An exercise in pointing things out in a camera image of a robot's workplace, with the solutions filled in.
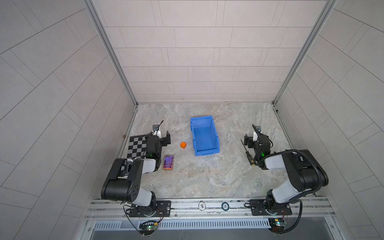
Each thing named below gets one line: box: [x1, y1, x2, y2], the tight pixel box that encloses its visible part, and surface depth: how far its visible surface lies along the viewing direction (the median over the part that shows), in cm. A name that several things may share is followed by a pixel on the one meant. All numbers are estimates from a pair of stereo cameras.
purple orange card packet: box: [162, 154, 175, 170], surface depth 86 cm
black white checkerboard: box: [127, 134, 149, 159], surface depth 90 cm
